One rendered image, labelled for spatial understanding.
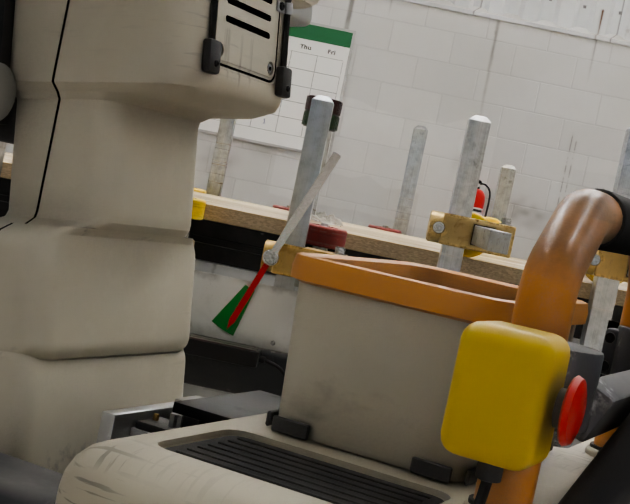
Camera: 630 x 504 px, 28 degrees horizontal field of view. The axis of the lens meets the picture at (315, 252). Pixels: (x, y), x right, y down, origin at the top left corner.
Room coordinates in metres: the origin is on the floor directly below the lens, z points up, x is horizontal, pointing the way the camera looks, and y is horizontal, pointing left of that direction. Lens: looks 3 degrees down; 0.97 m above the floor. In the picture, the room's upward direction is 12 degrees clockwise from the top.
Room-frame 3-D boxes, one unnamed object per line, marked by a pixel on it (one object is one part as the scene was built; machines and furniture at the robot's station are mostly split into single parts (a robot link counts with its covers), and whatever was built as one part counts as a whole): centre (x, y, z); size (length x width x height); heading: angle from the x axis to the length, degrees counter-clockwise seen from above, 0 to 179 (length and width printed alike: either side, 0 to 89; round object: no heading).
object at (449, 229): (2.00, -0.24, 0.95); 0.14 x 0.06 x 0.05; 88
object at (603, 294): (2.00, -0.46, 0.93); 0.04 x 0.04 x 0.48; 88
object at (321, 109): (2.01, 0.04, 0.87); 0.04 x 0.04 x 0.48; 88
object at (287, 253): (2.01, 0.01, 0.85); 0.14 x 0.06 x 0.05; 88
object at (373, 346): (0.86, -0.10, 0.87); 0.23 x 0.15 x 0.11; 155
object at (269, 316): (1.99, 0.07, 0.75); 0.26 x 0.01 x 0.10; 88
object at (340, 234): (2.12, -0.01, 0.85); 0.08 x 0.08 x 0.11
